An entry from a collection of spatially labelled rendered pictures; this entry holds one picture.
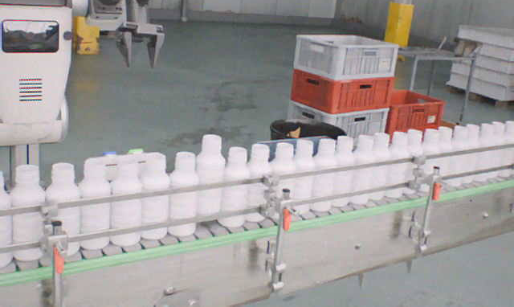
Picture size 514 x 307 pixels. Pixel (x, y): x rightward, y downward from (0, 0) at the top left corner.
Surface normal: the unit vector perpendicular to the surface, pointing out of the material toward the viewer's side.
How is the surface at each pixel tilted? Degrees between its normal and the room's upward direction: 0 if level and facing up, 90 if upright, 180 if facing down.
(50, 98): 90
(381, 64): 90
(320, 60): 90
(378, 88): 90
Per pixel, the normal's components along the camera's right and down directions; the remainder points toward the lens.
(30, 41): 0.53, 0.29
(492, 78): -0.86, 0.04
